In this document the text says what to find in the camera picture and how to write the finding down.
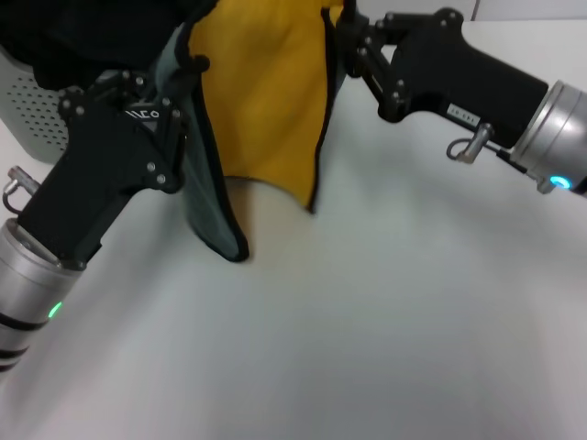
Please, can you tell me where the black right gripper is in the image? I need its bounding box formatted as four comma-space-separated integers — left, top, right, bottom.
338, 6, 550, 149

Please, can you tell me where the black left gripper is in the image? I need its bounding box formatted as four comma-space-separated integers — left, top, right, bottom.
17, 70, 190, 270

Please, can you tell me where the yellow green towel black edge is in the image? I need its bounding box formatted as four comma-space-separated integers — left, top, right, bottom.
150, 0, 355, 266

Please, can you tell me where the green perforated plastic storage box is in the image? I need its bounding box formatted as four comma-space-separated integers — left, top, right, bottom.
0, 41, 75, 165

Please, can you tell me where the black cloth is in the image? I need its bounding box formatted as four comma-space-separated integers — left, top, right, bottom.
0, 0, 205, 92

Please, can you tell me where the left wrist cable with connector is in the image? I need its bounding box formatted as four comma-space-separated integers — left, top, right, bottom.
2, 165, 46, 213

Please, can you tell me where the wrist cable with connector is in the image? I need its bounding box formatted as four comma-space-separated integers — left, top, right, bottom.
2, 165, 46, 213
446, 122, 529, 174

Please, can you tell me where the right wrist cable with connector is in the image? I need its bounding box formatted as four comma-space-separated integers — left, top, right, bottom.
446, 122, 529, 174

